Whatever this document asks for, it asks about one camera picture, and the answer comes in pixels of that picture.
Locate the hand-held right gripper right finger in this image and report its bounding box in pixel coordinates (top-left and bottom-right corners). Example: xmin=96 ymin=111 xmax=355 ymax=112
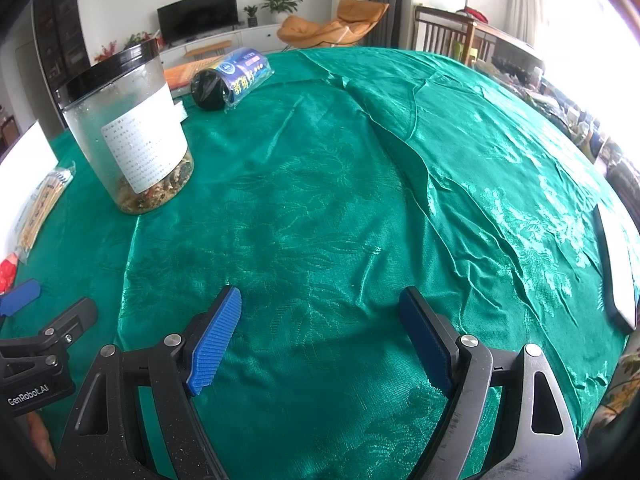
xmin=398 ymin=286 xmax=585 ymax=480

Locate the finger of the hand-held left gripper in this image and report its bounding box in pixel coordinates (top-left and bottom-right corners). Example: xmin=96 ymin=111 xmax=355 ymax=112
xmin=0 ymin=279 xmax=42 ymax=317
xmin=0 ymin=296 xmax=99 ymax=357

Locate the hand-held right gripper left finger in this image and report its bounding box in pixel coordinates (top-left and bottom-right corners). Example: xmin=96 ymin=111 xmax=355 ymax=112
xmin=56 ymin=285 xmax=243 ymax=480

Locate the white cardboard box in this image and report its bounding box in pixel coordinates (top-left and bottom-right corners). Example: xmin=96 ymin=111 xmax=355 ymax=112
xmin=0 ymin=120 xmax=60 ymax=261

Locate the person's left hand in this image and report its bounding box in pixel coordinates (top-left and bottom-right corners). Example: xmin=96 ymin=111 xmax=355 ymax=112
xmin=25 ymin=409 xmax=57 ymax=469

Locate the red plastic packet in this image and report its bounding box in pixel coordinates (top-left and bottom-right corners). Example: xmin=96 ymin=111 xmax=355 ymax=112
xmin=0 ymin=255 xmax=21 ymax=295

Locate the clear packet of wooden chopsticks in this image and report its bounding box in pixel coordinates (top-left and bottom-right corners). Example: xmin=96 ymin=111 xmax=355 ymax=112
xmin=11 ymin=161 xmax=77 ymax=266

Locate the green satin tablecloth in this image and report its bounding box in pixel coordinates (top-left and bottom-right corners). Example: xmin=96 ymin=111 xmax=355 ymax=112
xmin=0 ymin=47 xmax=640 ymax=480

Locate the floral patterned fabric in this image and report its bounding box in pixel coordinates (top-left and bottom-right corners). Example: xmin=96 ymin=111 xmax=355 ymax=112
xmin=585 ymin=345 xmax=640 ymax=441

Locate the clear jar with black lid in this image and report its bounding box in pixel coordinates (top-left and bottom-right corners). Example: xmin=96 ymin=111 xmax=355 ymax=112
xmin=56 ymin=37 xmax=195 ymax=216

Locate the white smartphone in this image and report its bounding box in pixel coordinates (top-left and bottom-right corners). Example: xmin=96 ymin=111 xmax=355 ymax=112
xmin=594 ymin=204 xmax=640 ymax=335

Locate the black bag roll blue wrapper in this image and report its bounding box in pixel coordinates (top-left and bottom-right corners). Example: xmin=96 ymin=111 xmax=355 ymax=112
xmin=191 ymin=47 xmax=275 ymax=112

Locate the orange book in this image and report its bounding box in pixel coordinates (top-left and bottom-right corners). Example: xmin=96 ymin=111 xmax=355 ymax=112
xmin=162 ymin=56 xmax=223 ymax=92

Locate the pile of household clutter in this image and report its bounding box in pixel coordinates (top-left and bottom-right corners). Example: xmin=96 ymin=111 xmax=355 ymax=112
xmin=475 ymin=55 xmax=640 ymax=201

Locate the black glass display cabinet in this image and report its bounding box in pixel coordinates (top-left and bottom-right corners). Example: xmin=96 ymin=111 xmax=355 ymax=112
xmin=32 ymin=0 xmax=93 ymax=78

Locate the small wooden bench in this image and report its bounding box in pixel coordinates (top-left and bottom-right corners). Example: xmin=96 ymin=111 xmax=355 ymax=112
xmin=184 ymin=40 xmax=233 ymax=60

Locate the white television cabinet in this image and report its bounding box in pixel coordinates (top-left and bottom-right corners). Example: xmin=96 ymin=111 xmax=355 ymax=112
xmin=159 ymin=24 xmax=291 ymax=61

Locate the dark wooden railing bench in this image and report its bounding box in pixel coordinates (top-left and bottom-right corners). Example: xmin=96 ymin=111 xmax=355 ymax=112
xmin=414 ymin=5 xmax=546 ymax=73

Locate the orange rocking chair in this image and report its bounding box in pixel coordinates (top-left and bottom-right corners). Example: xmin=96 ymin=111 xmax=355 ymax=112
xmin=276 ymin=0 xmax=391 ymax=51

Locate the black flat television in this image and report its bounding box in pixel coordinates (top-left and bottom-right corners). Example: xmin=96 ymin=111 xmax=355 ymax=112
xmin=156 ymin=0 xmax=239 ymax=43

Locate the large green potted plant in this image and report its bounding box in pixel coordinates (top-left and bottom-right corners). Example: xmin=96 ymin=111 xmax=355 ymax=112
xmin=260 ymin=0 xmax=303 ymax=25

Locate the grey curtain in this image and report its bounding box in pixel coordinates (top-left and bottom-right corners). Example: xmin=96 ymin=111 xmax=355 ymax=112
xmin=369 ymin=0 xmax=417 ymax=48

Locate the white sheer curtain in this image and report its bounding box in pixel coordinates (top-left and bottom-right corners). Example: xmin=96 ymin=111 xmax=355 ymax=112
xmin=502 ymin=0 xmax=566 ymax=46

